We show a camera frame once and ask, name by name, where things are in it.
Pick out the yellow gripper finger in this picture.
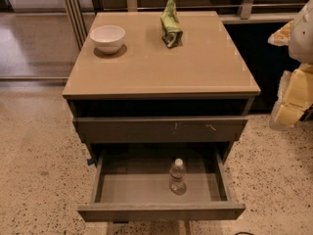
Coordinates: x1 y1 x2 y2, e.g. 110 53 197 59
268 21 292 46
273 64 313 125

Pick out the metal railing frame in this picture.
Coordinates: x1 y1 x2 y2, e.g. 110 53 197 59
65 0 309 41

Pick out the open grey middle drawer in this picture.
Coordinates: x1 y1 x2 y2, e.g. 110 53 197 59
78 147 246 222

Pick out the clear plastic water bottle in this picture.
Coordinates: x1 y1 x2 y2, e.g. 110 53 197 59
169 159 187 195

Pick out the closed grey top drawer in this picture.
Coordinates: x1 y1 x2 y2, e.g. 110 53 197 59
73 117 247 143

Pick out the green chip bag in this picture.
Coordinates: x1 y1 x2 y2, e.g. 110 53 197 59
160 0 183 48

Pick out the grey drawer cabinet beige top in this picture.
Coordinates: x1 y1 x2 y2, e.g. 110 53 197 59
62 11 262 223

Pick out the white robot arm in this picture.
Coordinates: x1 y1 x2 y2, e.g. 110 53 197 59
268 0 313 130

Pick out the white ceramic bowl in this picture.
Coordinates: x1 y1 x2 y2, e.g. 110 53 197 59
90 25 125 54

